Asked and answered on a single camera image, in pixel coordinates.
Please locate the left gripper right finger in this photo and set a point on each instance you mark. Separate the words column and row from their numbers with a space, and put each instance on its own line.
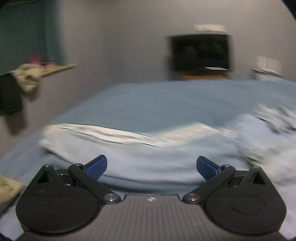
column 241, row 202

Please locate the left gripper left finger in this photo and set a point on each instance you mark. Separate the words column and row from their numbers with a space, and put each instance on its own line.
column 62, row 201

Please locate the light blue denim jacket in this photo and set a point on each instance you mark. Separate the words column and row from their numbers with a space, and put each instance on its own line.
column 165, row 162

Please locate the olive green pillow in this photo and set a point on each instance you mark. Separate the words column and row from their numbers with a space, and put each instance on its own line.
column 9, row 191

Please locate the black garment on sill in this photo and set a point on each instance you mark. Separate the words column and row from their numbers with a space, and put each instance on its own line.
column 12, row 105

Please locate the blue fleece bed blanket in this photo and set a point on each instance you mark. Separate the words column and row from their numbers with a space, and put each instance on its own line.
column 150, row 108

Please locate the beige garment on sill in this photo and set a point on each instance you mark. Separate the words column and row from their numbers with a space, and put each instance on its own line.
column 28, row 77

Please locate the wooden window sill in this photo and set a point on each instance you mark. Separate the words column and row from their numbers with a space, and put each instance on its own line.
column 55, row 69

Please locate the white wifi router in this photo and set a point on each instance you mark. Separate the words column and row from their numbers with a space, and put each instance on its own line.
column 268, row 66

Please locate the black television screen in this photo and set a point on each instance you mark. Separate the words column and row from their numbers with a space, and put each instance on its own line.
column 200, row 53

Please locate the teal window curtain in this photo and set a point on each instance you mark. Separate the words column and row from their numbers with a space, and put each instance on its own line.
column 30, row 31

